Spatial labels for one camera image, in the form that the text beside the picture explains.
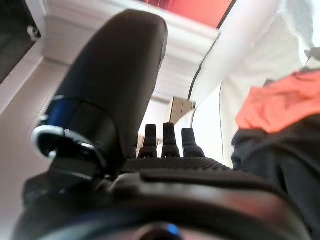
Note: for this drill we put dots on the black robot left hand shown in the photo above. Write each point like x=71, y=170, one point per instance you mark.
x=105, y=87

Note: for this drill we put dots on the orange red garment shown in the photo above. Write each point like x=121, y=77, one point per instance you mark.
x=280, y=105

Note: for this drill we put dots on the black garment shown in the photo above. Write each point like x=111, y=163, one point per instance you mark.
x=280, y=155

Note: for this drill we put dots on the bed with beige cover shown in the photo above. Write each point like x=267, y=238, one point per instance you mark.
x=250, y=50

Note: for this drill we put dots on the brown wooden nightstand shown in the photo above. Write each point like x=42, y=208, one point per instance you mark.
x=182, y=110

